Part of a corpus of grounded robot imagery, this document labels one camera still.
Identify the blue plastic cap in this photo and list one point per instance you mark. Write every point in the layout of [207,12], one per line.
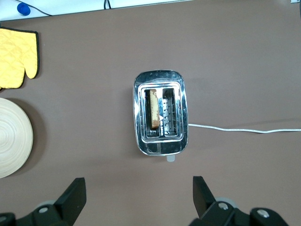
[23,9]

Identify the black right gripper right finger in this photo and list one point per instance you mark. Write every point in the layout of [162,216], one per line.
[207,204]

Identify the brown toast slice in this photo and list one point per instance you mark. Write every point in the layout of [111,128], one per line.
[154,108]

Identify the round light wooden plate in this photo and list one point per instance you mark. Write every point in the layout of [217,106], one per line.
[11,136]

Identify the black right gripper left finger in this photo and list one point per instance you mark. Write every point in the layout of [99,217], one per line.
[70,202]

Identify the silver beige two-slot toaster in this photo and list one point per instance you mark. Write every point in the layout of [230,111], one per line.
[162,146]

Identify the yellow quilted oven mitt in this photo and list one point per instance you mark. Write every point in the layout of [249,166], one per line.
[14,56]

